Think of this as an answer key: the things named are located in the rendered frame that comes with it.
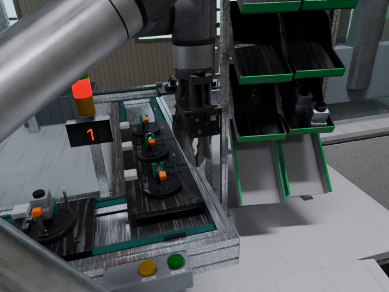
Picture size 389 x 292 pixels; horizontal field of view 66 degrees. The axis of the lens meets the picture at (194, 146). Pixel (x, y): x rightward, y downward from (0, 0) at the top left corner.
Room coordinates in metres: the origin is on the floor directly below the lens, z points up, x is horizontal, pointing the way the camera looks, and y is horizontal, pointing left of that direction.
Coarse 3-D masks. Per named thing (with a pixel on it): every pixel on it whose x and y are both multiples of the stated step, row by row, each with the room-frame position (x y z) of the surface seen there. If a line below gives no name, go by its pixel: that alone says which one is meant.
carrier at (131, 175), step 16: (128, 176) 0.90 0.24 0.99; (144, 176) 0.87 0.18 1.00; (176, 176) 0.88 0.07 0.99; (192, 176) 0.91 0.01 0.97; (128, 192) 0.82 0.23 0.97; (144, 192) 0.80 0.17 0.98; (160, 192) 0.79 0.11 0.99; (176, 192) 0.80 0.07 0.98; (192, 192) 0.81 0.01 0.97; (128, 208) 0.74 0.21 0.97; (144, 208) 0.74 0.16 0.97; (160, 208) 0.73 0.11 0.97; (176, 208) 0.74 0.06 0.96; (192, 208) 0.75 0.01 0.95
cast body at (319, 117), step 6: (312, 102) 0.79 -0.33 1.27; (318, 102) 0.78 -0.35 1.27; (324, 102) 0.79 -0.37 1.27; (306, 108) 0.81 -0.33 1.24; (312, 108) 0.77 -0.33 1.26; (318, 108) 0.76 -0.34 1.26; (324, 108) 0.76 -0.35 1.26; (306, 114) 0.80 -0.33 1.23; (312, 114) 0.76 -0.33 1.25; (318, 114) 0.76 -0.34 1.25; (324, 114) 0.76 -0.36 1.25; (306, 120) 0.80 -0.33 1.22; (312, 120) 0.77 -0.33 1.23; (318, 120) 0.77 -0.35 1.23; (324, 120) 0.77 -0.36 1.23; (312, 126) 0.76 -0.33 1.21; (318, 126) 0.76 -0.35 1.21; (324, 126) 0.76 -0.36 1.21
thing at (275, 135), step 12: (252, 84) 0.94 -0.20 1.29; (264, 84) 0.94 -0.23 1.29; (240, 96) 0.89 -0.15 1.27; (252, 96) 0.89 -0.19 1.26; (264, 96) 0.89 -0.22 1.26; (276, 96) 0.82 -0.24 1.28; (240, 108) 0.84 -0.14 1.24; (252, 108) 0.84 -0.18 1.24; (264, 108) 0.84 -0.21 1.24; (276, 108) 0.81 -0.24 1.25; (240, 120) 0.80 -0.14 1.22; (252, 120) 0.80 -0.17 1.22; (264, 120) 0.80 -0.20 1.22; (276, 120) 0.80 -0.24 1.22; (240, 132) 0.76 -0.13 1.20; (252, 132) 0.76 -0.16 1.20; (264, 132) 0.75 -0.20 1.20; (276, 132) 0.75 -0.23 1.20
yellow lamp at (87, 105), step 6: (90, 96) 0.81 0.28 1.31; (78, 102) 0.79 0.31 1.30; (84, 102) 0.79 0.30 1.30; (90, 102) 0.80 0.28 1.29; (78, 108) 0.79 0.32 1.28; (84, 108) 0.79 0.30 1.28; (90, 108) 0.80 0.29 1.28; (78, 114) 0.80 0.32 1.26; (84, 114) 0.79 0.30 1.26; (90, 114) 0.80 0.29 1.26
